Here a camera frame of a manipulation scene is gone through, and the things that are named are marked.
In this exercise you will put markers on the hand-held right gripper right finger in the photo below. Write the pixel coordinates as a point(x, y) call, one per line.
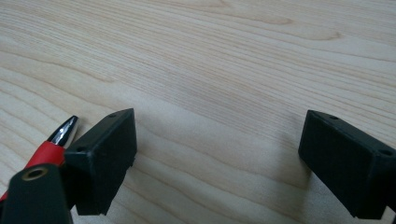
point(345, 168)

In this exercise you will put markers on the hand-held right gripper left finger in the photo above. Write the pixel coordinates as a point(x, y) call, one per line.
point(102, 161)

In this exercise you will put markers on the red pen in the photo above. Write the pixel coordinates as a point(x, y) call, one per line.
point(46, 154)

